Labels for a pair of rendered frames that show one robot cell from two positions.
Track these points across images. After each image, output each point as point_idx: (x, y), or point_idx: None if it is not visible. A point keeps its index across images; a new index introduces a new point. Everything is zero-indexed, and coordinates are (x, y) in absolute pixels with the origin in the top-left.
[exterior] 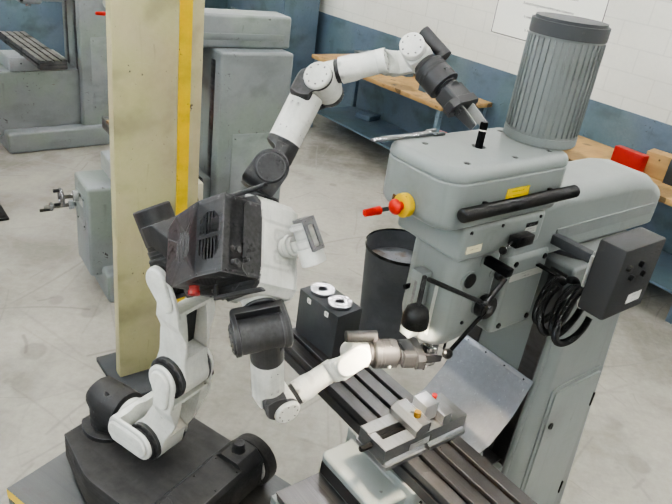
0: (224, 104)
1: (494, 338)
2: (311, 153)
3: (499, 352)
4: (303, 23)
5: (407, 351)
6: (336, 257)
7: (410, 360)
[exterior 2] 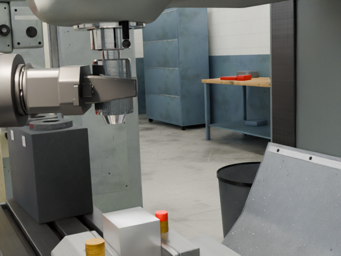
0: (67, 61)
1: (320, 122)
2: (205, 154)
3: (336, 147)
4: (196, 64)
5: (38, 69)
6: (214, 222)
7: (43, 86)
